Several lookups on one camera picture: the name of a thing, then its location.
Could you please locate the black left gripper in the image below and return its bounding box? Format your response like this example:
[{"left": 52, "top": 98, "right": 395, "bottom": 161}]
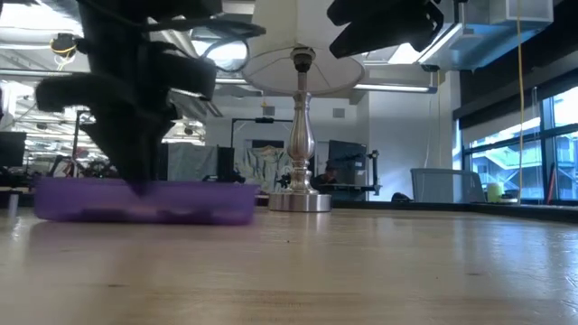
[{"left": 34, "top": 42, "right": 219, "bottom": 196}]

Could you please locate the purple plastic supply box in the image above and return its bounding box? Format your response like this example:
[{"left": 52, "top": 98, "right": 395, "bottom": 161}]
[{"left": 33, "top": 177, "right": 259, "bottom": 227}]

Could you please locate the ceiling light strip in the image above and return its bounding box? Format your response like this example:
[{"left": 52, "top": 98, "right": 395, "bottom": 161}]
[{"left": 353, "top": 82, "right": 438, "bottom": 95}]

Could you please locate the grey covered cabinet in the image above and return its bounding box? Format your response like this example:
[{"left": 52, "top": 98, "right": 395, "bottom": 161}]
[{"left": 164, "top": 142, "right": 236, "bottom": 184}]

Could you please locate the black monitor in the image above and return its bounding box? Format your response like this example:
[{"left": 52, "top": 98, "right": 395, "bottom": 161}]
[{"left": 0, "top": 130, "right": 27, "bottom": 168}]

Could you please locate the dark monitor on stand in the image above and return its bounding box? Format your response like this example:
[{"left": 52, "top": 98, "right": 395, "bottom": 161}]
[{"left": 321, "top": 139, "right": 383, "bottom": 195}]

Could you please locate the pale hanging cloth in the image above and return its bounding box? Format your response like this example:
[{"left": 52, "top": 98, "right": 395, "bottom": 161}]
[{"left": 237, "top": 144, "right": 293, "bottom": 193}]

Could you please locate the silver table lamp white shade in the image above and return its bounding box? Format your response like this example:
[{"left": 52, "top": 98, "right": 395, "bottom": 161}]
[{"left": 241, "top": 0, "right": 366, "bottom": 213}]

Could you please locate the person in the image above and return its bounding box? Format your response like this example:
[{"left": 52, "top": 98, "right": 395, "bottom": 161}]
[{"left": 310, "top": 164, "right": 340, "bottom": 190}]

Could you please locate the yellow cup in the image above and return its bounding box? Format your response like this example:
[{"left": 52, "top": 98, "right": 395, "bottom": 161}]
[{"left": 486, "top": 181, "right": 504, "bottom": 203}]

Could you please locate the yellow cable coil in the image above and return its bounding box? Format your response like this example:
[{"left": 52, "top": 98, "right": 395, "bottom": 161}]
[{"left": 49, "top": 32, "right": 81, "bottom": 58}]

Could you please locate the black frame rig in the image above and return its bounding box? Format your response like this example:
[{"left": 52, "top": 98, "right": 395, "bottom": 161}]
[{"left": 229, "top": 116, "right": 294, "bottom": 148}]

